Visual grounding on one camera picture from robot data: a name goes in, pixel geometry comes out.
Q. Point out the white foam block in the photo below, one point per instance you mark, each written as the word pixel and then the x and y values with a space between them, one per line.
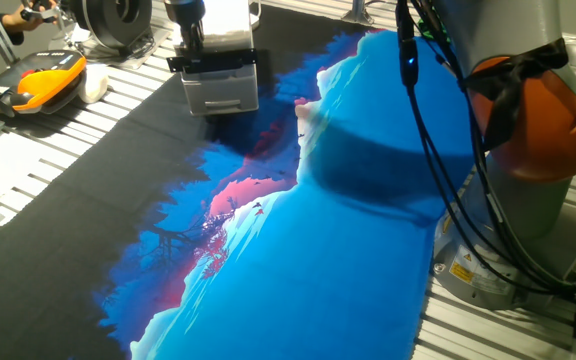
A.
pixel 93 85

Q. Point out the small black handheld device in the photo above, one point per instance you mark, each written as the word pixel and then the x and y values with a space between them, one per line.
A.
pixel 38 12

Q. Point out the black filament spool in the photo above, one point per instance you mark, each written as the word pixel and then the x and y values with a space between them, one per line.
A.
pixel 113 20

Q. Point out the small silver drawer cabinet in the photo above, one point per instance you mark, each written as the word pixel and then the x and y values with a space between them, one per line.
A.
pixel 223 87

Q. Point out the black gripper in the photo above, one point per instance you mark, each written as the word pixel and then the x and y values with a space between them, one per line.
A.
pixel 185 10

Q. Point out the person's hand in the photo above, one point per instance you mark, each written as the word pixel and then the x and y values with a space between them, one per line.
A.
pixel 18 22

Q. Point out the landscape print desk mat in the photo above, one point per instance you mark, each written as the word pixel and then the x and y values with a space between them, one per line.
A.
pixel 318 275

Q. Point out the orange and black teach pendant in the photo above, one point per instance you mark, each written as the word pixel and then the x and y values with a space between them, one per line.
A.
pixel 43 82

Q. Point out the silver and orange robot arm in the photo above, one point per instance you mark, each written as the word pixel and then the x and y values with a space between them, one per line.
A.
pixel 508 25

